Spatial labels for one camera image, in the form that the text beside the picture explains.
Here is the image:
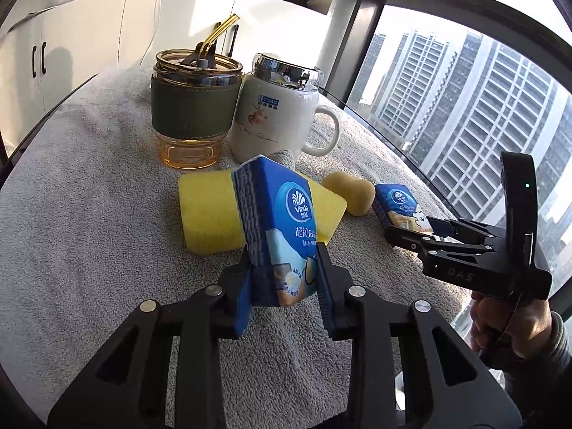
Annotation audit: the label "large grey high-rise building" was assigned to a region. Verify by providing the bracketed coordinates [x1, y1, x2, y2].
[534, 98, 572, 287]

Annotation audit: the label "small grey knitted band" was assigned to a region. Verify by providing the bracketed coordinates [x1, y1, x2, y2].
[268, 148, 299, 173]

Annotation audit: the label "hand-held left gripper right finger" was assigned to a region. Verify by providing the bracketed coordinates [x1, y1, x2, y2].
[315, 246, 523, 429]

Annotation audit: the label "blue tissue pack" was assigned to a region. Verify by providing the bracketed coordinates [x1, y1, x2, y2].
[230, 156, 323, 308]
[373, 182, 436, 238]

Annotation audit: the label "white floor cabinet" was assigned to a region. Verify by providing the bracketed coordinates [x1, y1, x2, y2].
[0, 0, 340, 126]

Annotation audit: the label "newspaper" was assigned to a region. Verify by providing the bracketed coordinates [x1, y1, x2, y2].
[9, 8, 61, 32]

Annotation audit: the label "narrow grey high-rise building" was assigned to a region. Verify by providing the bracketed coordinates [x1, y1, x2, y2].
[357, 31, 450, 132]

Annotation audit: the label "yellow rectangular sponge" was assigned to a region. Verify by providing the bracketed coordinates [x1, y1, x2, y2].
[178, 169, 348, 256]

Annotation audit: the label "person's right hand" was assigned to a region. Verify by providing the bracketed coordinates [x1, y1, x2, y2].
[469, 292, 555, 358]

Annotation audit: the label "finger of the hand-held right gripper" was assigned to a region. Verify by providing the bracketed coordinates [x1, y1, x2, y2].
[424, 217, 506, 244]
[384, 226, 492, 260]

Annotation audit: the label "black window frame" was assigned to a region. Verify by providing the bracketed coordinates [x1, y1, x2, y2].
[319, 0, 572, 108]

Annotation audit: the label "amber glass tumbler green sleeve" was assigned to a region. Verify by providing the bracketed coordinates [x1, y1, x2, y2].
[149, 13, 244, 171]

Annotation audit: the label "person's right forearm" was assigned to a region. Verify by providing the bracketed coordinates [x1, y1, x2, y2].
[487, 310, 572, 412]

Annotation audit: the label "grey towel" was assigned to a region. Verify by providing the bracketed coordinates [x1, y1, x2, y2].
[0, 65, 474, 429]

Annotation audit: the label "yellow heart-shaped sponge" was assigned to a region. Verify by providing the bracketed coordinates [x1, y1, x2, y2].
[322, 171, 376, 216]

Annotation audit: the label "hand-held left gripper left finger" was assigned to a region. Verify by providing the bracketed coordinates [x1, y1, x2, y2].
[47, 250, 255, 429]

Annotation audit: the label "white mug with chrome lid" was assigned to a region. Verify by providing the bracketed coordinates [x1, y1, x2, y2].
[229, 52, 341, 166]

